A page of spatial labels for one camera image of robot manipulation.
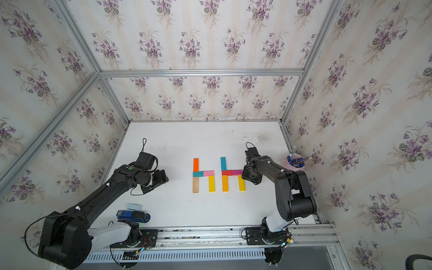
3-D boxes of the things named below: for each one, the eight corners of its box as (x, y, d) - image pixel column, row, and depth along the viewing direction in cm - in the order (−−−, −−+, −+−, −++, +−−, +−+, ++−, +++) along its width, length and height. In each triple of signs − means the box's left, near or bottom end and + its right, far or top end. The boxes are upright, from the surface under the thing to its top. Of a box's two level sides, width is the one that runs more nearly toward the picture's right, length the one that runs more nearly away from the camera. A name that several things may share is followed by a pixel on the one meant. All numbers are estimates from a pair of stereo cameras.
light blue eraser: (127, 210, 83) (125, 209, 81) (129, 204, 85) (127, 203, 83) (140, 210, 83) (139, 209, 81) (142, 205, 85) (140, 203, 83)
